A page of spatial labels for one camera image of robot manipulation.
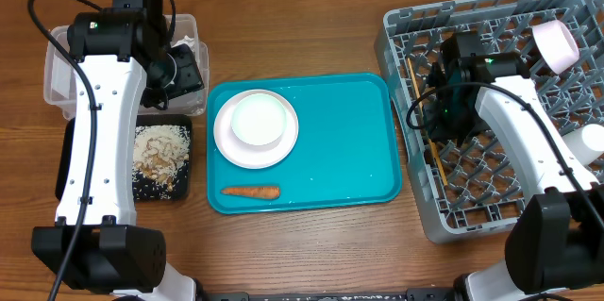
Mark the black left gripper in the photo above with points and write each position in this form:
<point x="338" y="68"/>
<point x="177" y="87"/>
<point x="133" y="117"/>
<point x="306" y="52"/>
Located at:
<point x="191" y="79"/>

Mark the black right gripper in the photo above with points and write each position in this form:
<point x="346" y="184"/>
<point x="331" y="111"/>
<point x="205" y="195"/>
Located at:
<point x="432" y="115"/>

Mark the wooden chopstick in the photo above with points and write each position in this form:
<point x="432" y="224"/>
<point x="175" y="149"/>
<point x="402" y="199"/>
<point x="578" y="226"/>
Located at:
<point x="414" y="83"/>
<point x="437" y="160"/>

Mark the white bowl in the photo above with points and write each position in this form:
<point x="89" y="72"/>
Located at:
<point x="258" y="119"/>

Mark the large pink plate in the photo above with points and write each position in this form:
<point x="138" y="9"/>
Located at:
<point x="249" y="156"/>

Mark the small pink plate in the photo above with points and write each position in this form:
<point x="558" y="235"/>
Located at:
<point x="556" y="45"/>

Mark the white paper cup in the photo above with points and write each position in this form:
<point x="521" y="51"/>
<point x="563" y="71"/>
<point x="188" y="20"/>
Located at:
<point x="586" y="143"/>

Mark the orange carrot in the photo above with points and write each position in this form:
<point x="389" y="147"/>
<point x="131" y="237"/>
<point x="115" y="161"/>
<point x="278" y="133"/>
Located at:
<point x="255" y="192"/>

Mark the foil ball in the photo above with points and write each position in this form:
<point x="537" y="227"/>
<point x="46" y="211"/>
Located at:
<point x="186" y="40"/>

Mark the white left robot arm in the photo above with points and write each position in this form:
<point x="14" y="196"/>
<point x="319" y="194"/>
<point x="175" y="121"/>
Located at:
<point x="124" y="60"/>

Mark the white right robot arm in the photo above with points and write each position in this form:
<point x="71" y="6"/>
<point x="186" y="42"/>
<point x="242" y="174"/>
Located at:
<point x="557" y="243"/>

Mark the black waste tray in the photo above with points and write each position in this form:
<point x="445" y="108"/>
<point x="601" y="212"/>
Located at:
<point x="160" y="192"/>

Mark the grey dish rack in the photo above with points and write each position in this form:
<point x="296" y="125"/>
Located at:
<point x="483" y="194"/>

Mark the rice food scraps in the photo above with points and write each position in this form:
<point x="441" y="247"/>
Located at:
<point x="160" y="155"/>

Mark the clear plastic bin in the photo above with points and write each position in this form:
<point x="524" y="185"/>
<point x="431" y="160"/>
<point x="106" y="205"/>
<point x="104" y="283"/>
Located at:
<point x="59" y="86"/>

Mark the teal plastic tray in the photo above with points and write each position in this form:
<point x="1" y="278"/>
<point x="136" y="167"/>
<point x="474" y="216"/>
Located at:
<point x="345" y="154"/>

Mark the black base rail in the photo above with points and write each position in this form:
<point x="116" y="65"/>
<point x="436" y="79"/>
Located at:
<point x="412" y="294"/>

